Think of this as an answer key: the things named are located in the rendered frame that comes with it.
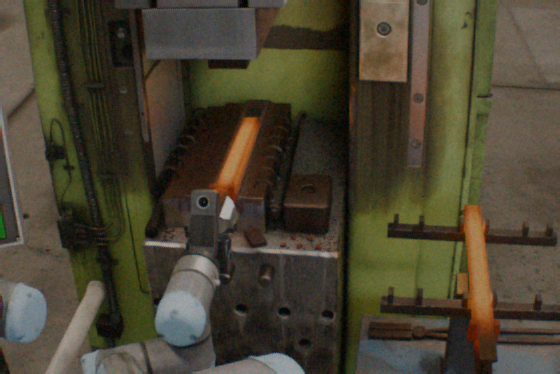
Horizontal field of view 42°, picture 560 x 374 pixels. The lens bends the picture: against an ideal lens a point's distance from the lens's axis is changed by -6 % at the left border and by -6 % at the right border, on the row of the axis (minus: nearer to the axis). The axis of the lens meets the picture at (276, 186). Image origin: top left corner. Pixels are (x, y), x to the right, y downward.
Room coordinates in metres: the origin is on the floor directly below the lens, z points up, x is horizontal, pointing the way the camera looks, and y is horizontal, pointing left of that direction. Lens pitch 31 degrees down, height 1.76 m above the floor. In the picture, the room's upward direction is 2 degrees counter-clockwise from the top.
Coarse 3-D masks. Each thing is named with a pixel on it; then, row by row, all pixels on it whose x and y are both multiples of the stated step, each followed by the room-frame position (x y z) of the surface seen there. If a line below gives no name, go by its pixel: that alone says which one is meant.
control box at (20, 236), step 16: (0, 112) 1.28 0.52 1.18; (0, 128) 1.27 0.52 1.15; (0, 144) 1.25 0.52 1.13; (0, 160) 1.23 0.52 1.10; (0, 176) 1.22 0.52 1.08; (0, 192) 1.20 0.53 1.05; (16, 192) 1.23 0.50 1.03; (16, 208) 1.19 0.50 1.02; (16, 224) 1.18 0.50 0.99; (0, 240) 1.15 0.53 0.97; (16, 240) 1.16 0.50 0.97
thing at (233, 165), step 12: (252, 120) 1.54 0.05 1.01; (240, 132) 1.48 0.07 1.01; (252, 132) 1.49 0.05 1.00; (240, 144) 1.42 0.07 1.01; (228, 156) 1.37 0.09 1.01; (240, 156) 1.37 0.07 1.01; (228, 168) 1.32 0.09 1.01; (240, 168) 1.35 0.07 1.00; (228, 180) 1.28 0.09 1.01; (228, 192) 1.24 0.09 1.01
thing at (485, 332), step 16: (464, 208) 1.16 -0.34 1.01; (480, 224) 1.10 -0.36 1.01; (480, 240) 1.05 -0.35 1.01; (480, 256) 1.00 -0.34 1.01; (480, 272) 0.96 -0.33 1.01; (480, 288) 0.92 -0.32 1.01; (480, 304) 0.88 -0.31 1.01; (480, 320) 0.84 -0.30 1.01; (496, 320) 0.83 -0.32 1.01; (480, 336) 0.80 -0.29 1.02; (496, 336) 0.82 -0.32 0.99; (480, 352) 0.76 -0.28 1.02; (496, 352) 0.76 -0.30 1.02; (480, 368) 0.77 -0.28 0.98
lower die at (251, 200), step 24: (216, 120) 1.60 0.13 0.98; (240, 120) 1.56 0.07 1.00; (264, 120) 1.57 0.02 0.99; (216, 144) 1.47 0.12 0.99; (264, 144) 1.45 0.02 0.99; (192, 168) 1.38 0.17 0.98; (216, 168) 1.36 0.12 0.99; (168, 192) 1.29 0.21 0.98; (240, 192) 1.27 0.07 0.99; (264, 192) 1.26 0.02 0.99; (168, 216) 1.27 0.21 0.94; (240, 216) 1.25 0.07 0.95; (264, 216) 1.24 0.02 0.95
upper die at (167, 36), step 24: (144, 24) 1.27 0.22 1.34; (168, 24) 1.26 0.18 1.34; (192, 24) 1.26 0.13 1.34; (216, 24) 1.25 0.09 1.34; (240, 24) 1.24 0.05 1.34; (264, 24) 1.33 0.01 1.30; (168, 48) 1.26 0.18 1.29; (192, 48) 1.26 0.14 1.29; (216, 48) 1.25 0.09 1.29; (240, 48) 1.24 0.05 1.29
